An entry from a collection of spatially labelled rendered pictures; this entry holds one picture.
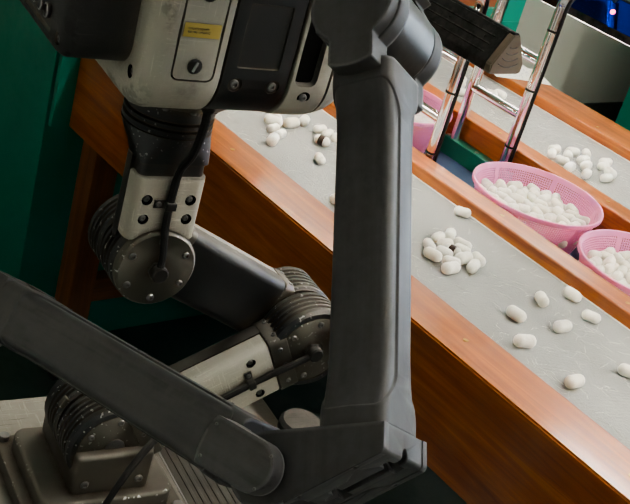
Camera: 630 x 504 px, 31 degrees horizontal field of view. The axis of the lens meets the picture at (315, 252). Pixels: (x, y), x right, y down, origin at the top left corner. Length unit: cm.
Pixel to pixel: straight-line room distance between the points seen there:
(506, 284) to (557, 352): 20
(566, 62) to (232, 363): 375
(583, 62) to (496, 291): 339
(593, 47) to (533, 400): 374
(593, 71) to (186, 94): 423
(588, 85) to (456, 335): 373
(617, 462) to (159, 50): 81
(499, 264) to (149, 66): 100
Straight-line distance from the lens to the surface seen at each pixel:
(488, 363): 166
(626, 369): 182
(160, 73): 117
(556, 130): 280
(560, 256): 207
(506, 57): 196
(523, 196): 234
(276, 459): 84
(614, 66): 545
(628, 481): 155
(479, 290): 190
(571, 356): 182
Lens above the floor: 157
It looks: 27 degrees down
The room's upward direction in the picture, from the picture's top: 17 degrees clockwise
